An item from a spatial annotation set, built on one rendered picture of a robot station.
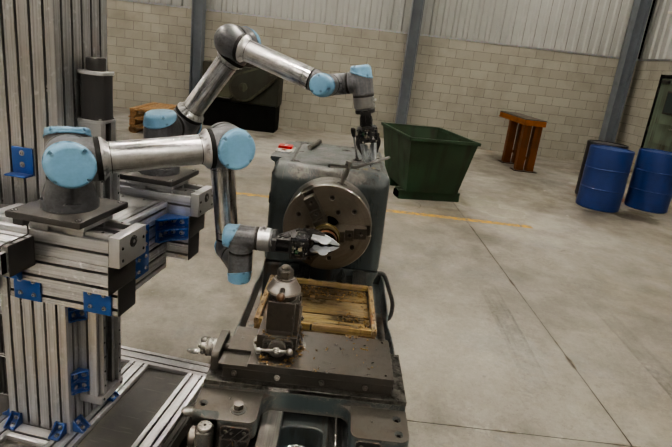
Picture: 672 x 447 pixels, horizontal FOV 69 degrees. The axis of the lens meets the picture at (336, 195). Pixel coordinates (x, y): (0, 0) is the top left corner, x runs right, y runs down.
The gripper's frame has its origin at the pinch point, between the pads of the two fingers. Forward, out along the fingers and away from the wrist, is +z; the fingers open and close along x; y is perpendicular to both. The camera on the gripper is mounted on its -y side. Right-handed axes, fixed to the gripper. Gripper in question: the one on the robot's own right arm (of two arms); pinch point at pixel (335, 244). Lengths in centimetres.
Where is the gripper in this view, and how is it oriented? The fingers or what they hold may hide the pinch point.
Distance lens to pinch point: 156.4
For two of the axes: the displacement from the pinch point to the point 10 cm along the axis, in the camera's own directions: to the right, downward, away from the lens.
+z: 9.9, 1.1, 0.0
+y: -0.3, 2.6, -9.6
